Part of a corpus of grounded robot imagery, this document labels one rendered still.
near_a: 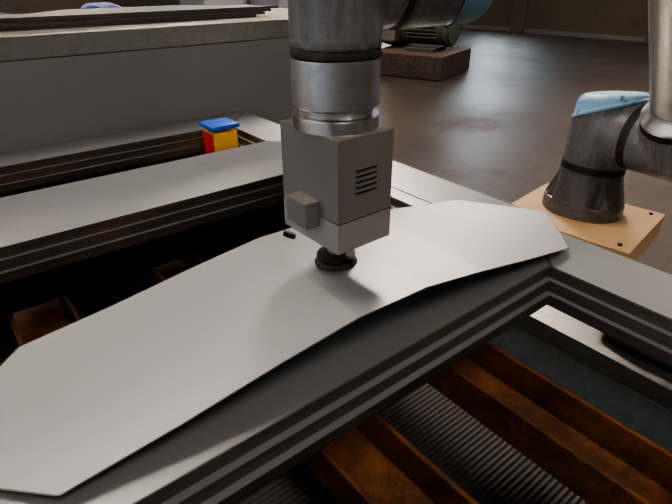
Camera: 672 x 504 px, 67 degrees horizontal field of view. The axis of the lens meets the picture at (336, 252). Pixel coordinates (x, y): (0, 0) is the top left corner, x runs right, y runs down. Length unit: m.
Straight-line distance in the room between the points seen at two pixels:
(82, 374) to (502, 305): 0.41
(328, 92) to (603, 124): 0.70
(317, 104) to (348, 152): 0.04
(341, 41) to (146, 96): 0.86
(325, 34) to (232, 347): 0.25
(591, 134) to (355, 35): 0.70
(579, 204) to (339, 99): 0.73
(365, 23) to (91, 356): 0.35
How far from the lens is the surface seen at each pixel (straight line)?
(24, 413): 0.46
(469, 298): 0.55
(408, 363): 0.48
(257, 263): 0.52
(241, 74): 1.32
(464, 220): 0.68
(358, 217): 0.45
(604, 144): 1.04
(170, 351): 0.45
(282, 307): 0.45
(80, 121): 1.20
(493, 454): 0.81
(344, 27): 0.41
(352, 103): 0.42
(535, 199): 1.15
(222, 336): 0.44
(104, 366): 0.47
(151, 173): 0.92
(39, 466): 0.42
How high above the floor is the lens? 1.15
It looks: 29 degrees down
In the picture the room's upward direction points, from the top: straight up
